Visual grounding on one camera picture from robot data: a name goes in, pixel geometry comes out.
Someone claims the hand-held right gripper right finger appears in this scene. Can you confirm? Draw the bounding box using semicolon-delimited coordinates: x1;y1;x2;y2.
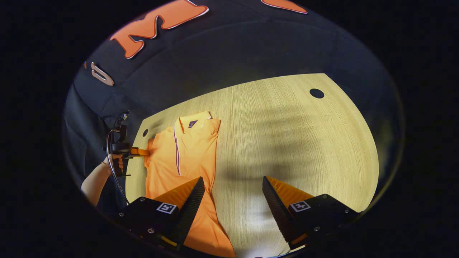
262;176;360;250

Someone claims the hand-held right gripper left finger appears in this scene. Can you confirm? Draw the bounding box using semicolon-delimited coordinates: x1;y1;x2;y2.
115;176;205;251

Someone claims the orange T-shirt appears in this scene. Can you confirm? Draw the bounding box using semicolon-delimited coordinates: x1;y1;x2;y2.
144;111;236;258

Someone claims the black backdrop cloth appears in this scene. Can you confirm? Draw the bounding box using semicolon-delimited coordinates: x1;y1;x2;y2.
63;0;406;215

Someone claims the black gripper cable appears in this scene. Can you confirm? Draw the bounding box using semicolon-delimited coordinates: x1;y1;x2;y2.
105;129;130;205

